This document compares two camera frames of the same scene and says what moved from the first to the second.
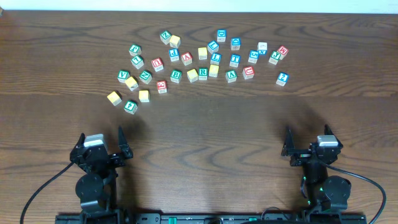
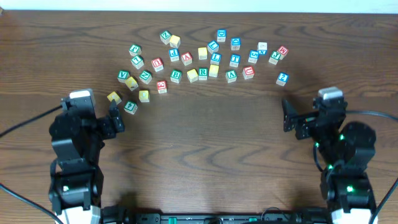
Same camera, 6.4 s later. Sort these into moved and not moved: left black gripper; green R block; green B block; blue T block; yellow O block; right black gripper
Moved: left black gripper; right black gripper
Not moved: yellow O block; green B block; green R block; blue T block
